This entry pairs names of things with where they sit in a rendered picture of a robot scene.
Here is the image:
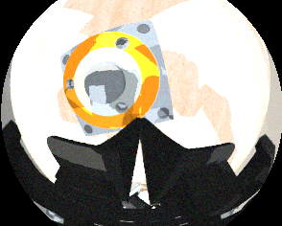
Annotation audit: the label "orange and yellow round plate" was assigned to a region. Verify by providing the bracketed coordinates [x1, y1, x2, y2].
[63, 31, 160, 128]

